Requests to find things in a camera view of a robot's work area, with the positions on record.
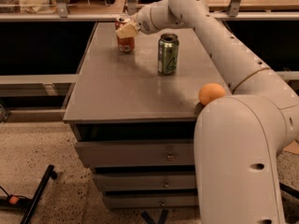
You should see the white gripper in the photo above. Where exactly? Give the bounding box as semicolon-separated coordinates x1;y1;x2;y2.
116;3;158;39

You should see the red coke can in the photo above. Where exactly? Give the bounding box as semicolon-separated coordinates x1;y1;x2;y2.
115;15;135;52

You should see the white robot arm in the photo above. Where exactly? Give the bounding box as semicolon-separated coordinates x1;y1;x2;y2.
117;0;299;224

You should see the green soda can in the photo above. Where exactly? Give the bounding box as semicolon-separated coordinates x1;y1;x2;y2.
158;33;179;76

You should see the orange fruit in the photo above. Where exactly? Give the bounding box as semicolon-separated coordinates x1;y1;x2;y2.
198;83;226;105

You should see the grey drawer cabinet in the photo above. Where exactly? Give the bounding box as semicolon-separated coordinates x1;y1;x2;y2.
64;23;223;197

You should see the top grey drawer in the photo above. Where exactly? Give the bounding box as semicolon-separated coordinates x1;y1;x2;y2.
75;140;194;167

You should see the grey drawer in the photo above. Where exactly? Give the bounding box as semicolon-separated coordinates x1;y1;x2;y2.
93;171;196;192
102;192;198;209
75;140;194;167

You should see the middle grey drawer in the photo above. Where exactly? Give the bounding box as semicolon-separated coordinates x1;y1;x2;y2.
93;171;196;192

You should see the black stand leg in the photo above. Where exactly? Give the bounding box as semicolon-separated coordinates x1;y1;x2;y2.
20;164;57;224

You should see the bottom grey drawer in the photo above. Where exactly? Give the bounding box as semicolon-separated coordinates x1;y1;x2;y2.
102;192;198;209

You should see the cardboard box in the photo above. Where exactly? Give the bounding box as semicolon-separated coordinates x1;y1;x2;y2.
284;140;299;155

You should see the black chair caster leg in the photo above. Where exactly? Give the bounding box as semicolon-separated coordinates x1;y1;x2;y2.
279;183;299;199

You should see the metal shelf rail frame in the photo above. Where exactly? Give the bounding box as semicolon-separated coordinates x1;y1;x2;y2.
0;0;299;21

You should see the orange clip on cable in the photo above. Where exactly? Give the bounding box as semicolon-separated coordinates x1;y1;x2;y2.
8;196;19;204

